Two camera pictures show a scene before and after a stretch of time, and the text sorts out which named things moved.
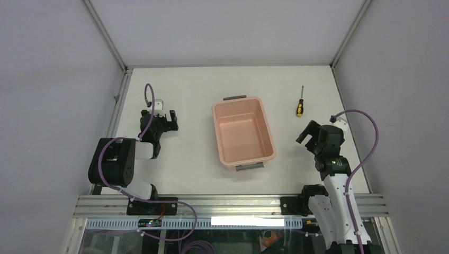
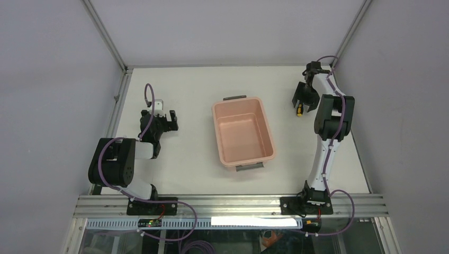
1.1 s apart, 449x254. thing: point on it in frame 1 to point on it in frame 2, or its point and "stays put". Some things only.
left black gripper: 160,123 stays put
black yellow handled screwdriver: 299,110 stays put
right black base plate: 295,205 stays put
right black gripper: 320,136 to 308,87
